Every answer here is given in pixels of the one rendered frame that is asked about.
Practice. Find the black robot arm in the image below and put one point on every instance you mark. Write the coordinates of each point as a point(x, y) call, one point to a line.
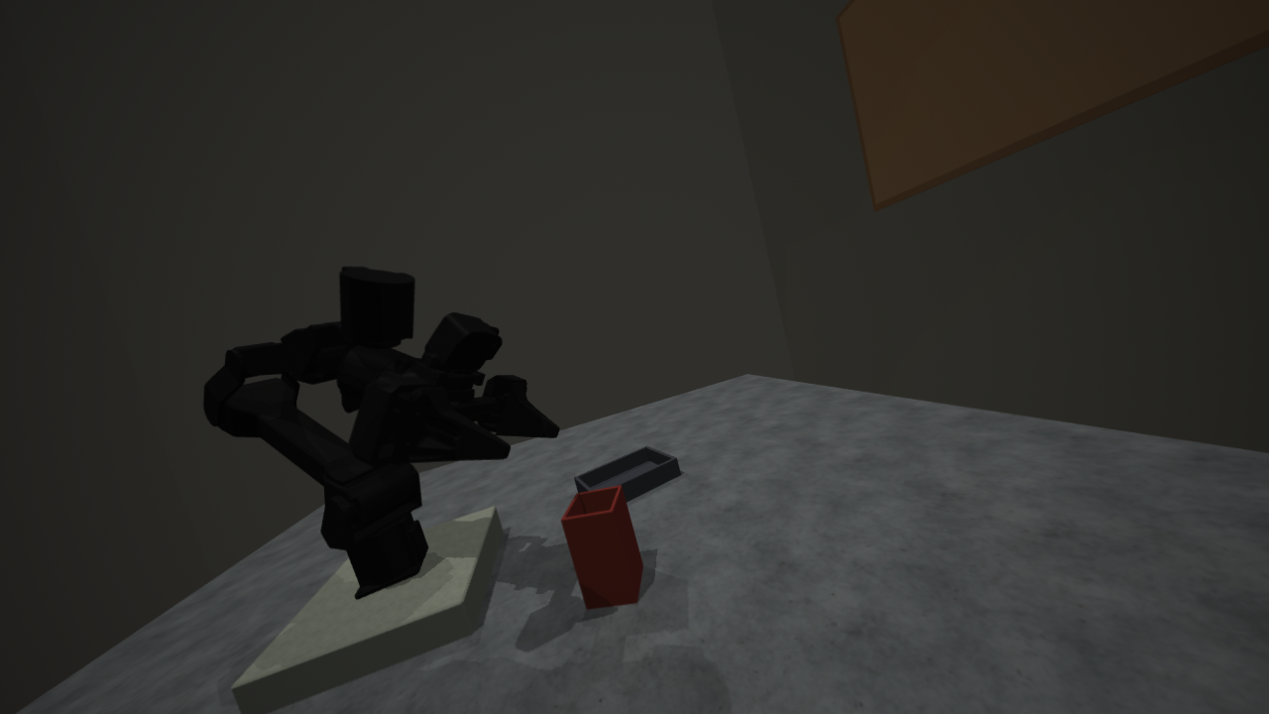
point(367, 510)

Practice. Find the red square cup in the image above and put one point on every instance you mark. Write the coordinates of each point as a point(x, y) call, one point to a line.
point(601, 540)

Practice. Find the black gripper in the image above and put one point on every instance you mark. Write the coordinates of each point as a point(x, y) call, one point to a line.
point(402, 419)

